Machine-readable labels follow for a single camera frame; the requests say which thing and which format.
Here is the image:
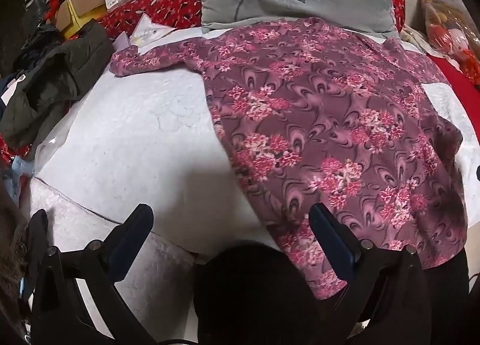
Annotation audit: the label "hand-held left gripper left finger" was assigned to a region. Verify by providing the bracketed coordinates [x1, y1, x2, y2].
[30, 203, 155, 345]

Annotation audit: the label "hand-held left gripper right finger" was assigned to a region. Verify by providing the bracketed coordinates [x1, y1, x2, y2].
[308, 202, 433, 345]

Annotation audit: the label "pink floral shirt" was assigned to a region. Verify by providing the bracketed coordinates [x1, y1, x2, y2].
[110, 18, 469, 301]

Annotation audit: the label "person's black pants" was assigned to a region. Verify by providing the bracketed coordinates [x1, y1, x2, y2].
[193, 242, 471, 345]

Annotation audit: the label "white quilted bedcover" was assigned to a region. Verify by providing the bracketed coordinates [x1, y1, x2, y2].
[28, 26, 480, 345]

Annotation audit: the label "olive green jacket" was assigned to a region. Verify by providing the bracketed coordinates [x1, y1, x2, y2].
[0, 21, 115, 150]

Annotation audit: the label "red cloth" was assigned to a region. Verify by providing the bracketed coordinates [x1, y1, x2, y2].
[425, 54, 480, 132]

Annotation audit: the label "cream patterned cloth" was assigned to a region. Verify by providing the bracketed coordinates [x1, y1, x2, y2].
[398, 24, 430, 55]

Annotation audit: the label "yellow box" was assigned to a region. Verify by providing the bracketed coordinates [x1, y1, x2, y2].
[62, 15, 98, 41]

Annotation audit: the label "brown cardboard box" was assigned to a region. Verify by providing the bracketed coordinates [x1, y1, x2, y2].
[56, 0, 109, 30]

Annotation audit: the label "plush toy in plastic bag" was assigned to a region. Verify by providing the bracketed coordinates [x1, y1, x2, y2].
[418, 0, 480, 85]

